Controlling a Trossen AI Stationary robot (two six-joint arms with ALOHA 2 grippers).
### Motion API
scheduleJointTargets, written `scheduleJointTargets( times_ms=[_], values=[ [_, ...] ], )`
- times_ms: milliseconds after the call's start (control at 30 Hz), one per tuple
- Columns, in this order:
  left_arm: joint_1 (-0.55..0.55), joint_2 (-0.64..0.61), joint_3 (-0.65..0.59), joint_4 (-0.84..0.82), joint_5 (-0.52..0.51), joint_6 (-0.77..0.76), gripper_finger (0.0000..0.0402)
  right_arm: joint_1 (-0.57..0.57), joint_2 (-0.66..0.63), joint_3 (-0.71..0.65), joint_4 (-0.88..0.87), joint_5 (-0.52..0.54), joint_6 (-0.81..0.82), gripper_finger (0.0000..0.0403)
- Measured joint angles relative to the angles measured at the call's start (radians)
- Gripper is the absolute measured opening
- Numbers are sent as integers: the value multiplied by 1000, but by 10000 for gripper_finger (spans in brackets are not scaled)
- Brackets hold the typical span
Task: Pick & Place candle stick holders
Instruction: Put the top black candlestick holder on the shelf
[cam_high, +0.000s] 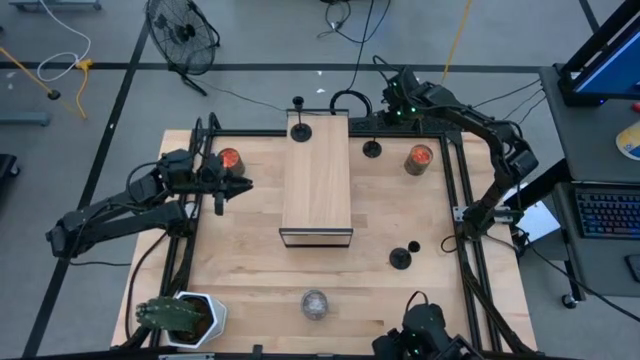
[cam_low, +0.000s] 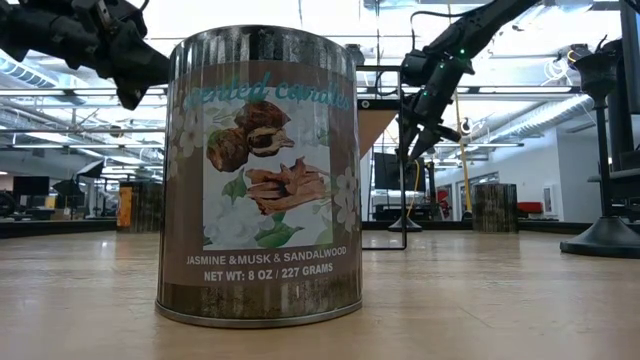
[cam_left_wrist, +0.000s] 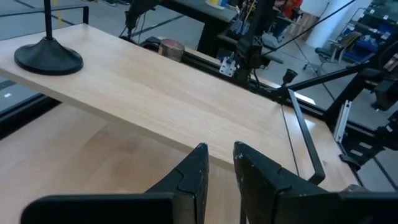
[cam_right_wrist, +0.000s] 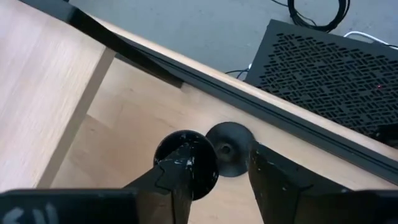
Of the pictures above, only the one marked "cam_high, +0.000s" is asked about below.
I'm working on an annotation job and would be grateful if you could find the white floor cable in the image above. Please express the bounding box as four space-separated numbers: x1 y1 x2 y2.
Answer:
37 0 92 84

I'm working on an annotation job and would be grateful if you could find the black backlit keyboard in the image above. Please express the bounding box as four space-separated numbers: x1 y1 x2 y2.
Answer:
574 189 640 240

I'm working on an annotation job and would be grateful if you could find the white hexagonal plant pot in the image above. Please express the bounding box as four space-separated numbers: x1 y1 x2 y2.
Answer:
162 291 229 350

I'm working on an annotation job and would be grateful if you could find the yellow cord with black end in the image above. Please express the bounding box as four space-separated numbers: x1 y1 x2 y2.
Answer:
0 46 62 101

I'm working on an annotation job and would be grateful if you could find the tangled black floor cable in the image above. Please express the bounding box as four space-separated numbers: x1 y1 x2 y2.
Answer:
317 0 392 45

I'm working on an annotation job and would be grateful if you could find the grey computer desk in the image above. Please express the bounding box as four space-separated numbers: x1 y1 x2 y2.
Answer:
538 64 640 297

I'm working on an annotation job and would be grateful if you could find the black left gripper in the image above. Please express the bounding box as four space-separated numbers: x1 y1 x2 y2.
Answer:
197 153 254 217

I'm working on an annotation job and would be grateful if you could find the computer monitor blue screen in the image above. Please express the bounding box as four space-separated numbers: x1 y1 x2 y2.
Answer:
557 0 640 107

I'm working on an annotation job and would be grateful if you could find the yellow floor cable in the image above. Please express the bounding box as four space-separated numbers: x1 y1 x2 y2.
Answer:
439 0 474 86

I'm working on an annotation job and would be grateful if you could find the yellow cable with plug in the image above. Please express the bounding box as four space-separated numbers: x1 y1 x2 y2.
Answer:
74 58 95 120

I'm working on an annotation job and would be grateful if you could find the yellow blue round disc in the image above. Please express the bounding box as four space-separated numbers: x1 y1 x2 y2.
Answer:
615 119 640 161

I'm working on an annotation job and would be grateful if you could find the wooden shelf riser black frame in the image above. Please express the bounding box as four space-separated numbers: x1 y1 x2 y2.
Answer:
278 109 355 249

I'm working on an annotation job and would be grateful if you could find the black aluminium table frame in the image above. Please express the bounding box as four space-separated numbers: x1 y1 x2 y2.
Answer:
119 112 539 359

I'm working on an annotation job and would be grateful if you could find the clear glass white candle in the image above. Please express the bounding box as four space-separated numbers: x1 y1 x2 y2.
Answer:
300 289 330 321

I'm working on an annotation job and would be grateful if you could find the green cactus plant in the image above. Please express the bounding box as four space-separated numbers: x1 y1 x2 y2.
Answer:
134 295 204 334

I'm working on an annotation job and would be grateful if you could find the black object on floor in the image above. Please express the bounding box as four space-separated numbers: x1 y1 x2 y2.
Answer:
0 153 21 180

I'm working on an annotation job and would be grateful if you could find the white paper sheet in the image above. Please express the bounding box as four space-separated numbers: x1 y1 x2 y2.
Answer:
514 182 562 242

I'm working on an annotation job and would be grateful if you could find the orange candle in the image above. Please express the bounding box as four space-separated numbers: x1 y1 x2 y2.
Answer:
403 144 435 177
218 147 246 176

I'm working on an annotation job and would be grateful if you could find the black cable with loop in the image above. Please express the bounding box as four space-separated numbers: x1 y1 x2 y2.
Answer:
328 0 376 118

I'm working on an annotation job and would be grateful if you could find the black perforated cable box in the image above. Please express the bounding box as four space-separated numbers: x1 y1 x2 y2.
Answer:
349 112 466 134

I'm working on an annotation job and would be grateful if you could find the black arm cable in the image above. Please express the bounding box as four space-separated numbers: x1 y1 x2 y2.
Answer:
123 230 169 342

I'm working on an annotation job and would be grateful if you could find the black floor fan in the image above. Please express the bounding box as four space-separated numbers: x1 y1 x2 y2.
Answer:
144 0 222 97

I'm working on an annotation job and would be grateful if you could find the grey metal stand foot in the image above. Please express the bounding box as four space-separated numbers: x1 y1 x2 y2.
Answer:
8 0 102 12
0 111 52 127

